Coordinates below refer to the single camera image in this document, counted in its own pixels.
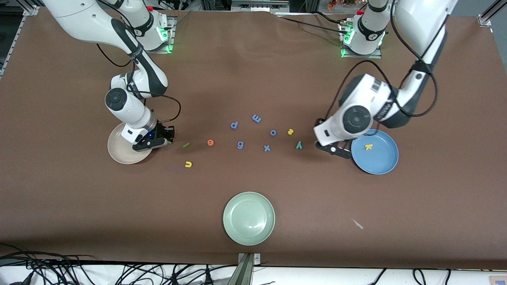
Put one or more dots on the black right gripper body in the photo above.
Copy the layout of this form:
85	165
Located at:
162	130

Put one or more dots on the beige round plate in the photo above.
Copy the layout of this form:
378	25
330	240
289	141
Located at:
122	152

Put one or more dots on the yellow letter k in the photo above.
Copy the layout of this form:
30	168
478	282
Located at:
368	147

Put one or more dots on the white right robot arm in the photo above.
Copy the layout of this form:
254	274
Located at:
130	111

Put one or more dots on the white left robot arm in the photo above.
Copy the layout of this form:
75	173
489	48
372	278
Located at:
364	103

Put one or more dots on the blue letter p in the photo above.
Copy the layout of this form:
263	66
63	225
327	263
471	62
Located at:
234	125

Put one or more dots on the blue letter m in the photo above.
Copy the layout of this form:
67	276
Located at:
256	118

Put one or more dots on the brown table cover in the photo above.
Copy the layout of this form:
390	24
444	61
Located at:
253	79

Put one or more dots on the green round plate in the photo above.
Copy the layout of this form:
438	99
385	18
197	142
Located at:
248	218

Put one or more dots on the orange artificial flowers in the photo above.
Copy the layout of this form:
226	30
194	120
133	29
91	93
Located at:
332	4

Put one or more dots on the white paper scrap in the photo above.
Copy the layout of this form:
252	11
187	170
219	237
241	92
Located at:
358	225

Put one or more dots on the blue round plate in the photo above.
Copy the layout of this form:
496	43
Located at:
376	160

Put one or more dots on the tan cardboard box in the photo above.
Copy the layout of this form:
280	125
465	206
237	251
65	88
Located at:
498	280

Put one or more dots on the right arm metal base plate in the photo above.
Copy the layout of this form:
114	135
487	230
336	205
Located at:
154	51

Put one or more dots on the metal bracket at table edge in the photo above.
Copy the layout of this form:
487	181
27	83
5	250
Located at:
246	269

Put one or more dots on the aluminium frame crossbar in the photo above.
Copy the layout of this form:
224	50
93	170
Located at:
257	6

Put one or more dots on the aluminium frame rail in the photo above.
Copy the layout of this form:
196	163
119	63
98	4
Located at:
16	39
485	18

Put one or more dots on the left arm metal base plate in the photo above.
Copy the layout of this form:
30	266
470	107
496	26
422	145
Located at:
362	56

